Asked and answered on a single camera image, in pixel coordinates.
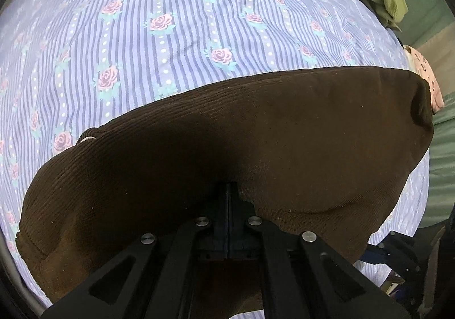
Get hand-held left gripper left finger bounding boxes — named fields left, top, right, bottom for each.
left=41, top=182, right=228, bottom=319

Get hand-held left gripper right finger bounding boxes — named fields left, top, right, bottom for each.
left=227, top=182, right=413, bottom=319

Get brown corduroy pants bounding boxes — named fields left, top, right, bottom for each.
left=16, top=67, right=435, bottom=309

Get striped floral bed sheet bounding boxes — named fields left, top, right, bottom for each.
left=0, top=0, right=432, bottom=309

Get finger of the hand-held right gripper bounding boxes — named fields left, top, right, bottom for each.
left=363, top=231, right=425, bottom=279

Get pink printed cloth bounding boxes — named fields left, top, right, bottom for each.
left=403, top=44, right=445, bottom=111

